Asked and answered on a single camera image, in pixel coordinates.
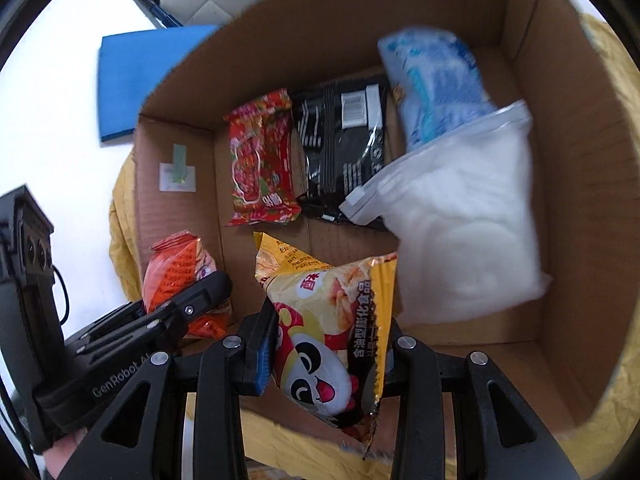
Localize light blue tissue pack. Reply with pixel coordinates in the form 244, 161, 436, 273
378, 26, 497, 152

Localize blue foam mat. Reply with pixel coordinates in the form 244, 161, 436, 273
96, 25, 217, 142

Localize white zip bag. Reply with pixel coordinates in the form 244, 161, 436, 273
341, 101, 551, 326

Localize black snack packet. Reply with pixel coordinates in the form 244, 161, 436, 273
292, 74, 390, 224

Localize orange snack packet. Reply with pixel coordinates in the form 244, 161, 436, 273
142, 231, 232, 340

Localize yellow panda snack packet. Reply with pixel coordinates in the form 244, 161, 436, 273
254, 232, 397, 444

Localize yellow tablecloth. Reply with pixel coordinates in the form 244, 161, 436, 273
110, 13, 639, 479

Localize red snack packet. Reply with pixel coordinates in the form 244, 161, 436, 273
224, 89, 302, 226

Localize open cardboard box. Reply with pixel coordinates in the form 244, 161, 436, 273
134, 0, 639, 476

